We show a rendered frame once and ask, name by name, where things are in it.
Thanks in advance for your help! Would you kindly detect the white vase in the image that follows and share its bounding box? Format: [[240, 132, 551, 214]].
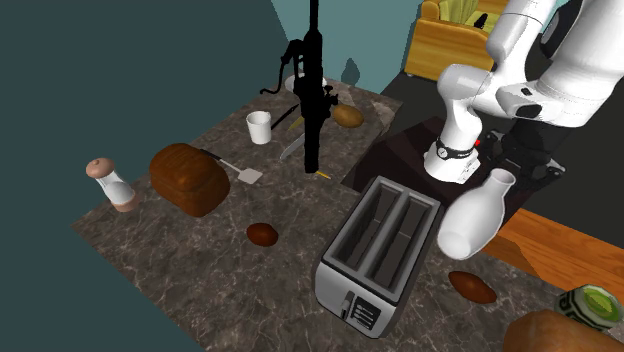
[[436, 167, 517, 262]]

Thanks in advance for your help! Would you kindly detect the orange wooden furniture piece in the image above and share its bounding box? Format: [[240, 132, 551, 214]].
[[481, 207, 624, 304]]

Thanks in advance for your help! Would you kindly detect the dark robot stand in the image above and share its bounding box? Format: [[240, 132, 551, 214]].
[[340, 115, 535, 226]]

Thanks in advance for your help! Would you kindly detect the yellow sofa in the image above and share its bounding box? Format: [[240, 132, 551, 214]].
[[403, 0, 512, 83]]

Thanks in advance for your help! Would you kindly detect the dark brown oval bun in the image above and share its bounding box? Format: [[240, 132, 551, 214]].
[[447, 270, 498, 306]]

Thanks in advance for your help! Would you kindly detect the green-lidded patterned jar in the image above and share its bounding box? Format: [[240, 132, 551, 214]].
[[554, 284, 624, 333]]

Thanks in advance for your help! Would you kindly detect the light brown bread loaf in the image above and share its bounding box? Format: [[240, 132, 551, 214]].
[[501, 309, 624, 352]]

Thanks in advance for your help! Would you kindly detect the brown potato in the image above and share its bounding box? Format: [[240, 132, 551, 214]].
[[332, 104, 365, 130]]

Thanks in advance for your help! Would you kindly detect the silver two-slot toaster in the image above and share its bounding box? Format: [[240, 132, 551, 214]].
[[313, 175, 443, 340]]

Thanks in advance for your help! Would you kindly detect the silver knife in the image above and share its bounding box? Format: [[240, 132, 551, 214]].
[[279, 132, 306, 161]]

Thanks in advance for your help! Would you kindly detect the black pen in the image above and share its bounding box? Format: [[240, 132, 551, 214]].
[[270, 103, 301, 131]]

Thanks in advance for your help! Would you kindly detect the white plate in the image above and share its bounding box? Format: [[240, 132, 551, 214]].
[[284, 72, 329, 94]]

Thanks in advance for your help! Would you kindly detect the white cup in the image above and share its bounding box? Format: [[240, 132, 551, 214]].
[[245, 110, 273, 146]]

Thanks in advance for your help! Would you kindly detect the dark brown round bun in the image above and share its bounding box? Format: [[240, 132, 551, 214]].
[[245, 222, 280, 248]]

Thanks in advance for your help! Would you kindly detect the white and tan pepper mill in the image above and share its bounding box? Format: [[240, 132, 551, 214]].
[[85, 157, 140, 214]]

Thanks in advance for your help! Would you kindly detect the silver spatula with black handle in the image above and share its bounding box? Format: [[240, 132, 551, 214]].
[[199, 148, 264, 185]]

